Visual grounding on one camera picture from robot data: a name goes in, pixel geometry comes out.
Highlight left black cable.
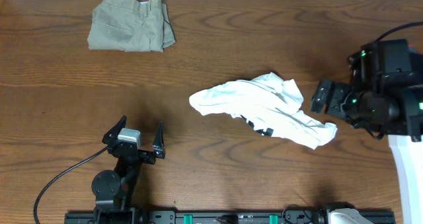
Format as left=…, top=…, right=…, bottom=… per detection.
left=33, top=145, right=110, bottom=224

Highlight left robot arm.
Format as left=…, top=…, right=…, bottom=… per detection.
left=91, top=116, right=166, bottom=224

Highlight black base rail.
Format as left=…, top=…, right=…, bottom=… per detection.
left=64, top=209, right=397, bottom=224

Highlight folded khaki shorts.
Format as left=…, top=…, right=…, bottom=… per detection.
left=87, top=0, right=176, bottom=52

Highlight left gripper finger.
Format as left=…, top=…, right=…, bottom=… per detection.
left=153, top=122, right=166, bottom=159
left=102, top=115, right=127, bottom=145

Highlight white t-shirt black print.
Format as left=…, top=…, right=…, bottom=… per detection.
left=189, top=73, right=338, bottom=149

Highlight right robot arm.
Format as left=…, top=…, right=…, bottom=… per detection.
left=311, top=39, right=422, bottom=223

